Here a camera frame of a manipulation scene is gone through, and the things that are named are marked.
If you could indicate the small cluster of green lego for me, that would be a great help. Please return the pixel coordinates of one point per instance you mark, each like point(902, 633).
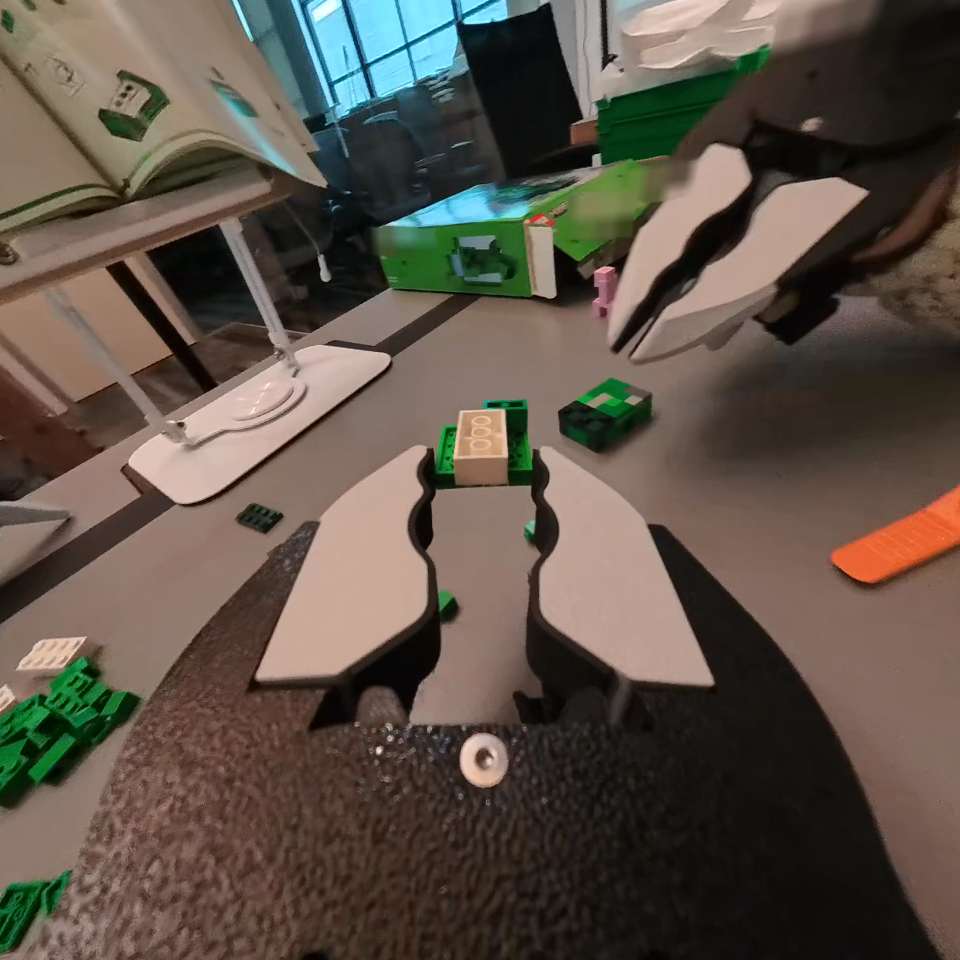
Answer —
point(26, 904)

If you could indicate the black office chair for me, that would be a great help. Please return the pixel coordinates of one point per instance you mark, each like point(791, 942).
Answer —
point(517, 90)

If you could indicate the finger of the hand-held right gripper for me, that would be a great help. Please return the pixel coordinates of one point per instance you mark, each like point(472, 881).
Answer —
point(690, 202)
point(780, 255)

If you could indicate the person's right forearm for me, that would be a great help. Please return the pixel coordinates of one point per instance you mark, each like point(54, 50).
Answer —
point(930, 300)

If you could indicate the green pixelated lego block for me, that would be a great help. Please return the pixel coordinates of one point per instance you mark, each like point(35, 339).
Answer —
point(600, 416)

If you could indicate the pile of bright green lego pieces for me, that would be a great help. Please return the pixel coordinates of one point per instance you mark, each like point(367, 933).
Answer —
point(52, 727)

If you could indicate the white lego plate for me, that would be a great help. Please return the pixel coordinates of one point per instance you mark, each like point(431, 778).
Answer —
point(52, 654)

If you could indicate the white book stand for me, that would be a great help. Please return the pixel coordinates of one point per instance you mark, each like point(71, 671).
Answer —
point(300, 382)

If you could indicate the pink lego pig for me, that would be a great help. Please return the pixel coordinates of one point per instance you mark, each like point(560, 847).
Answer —
point(604, 289)

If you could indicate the orange brick separator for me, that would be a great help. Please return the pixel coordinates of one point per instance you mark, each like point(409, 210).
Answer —
point(900, 540)

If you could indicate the green white lego assembly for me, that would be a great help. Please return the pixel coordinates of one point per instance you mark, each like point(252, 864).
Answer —
point(480, 442)

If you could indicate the green storage crate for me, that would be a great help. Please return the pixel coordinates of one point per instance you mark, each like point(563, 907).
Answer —
point(660, 112)

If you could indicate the white desk stand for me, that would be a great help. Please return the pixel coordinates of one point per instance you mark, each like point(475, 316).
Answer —
point(30, 540)

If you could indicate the lego instruction booklet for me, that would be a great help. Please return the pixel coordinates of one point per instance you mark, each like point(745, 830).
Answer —
point(112, 97)

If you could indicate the dark green lego brick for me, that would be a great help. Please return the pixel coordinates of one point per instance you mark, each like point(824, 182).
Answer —
point(259, 519)

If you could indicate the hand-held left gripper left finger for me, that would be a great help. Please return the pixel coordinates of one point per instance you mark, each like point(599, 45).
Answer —
point(352, 585)

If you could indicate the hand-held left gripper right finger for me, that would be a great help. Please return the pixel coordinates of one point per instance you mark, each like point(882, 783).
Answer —
point(615, 592)

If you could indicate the green lego set box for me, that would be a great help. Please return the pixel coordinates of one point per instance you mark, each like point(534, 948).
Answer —
point(450, 255)

